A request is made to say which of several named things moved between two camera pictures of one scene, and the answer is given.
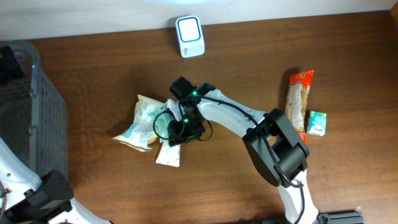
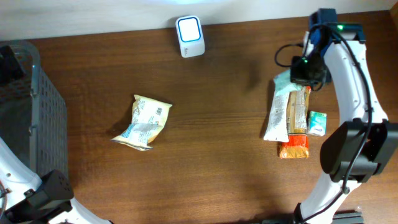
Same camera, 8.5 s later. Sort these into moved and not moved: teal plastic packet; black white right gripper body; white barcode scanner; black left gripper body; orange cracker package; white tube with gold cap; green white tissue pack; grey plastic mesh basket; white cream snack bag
Moved: black white right gripper body; teal plastic packet; white tube with gold cap
Not moved: grey plastic mesh basket; green white tissue pack; black left gripper body; white barcode scanner; orange cracker package; white cream snack bag
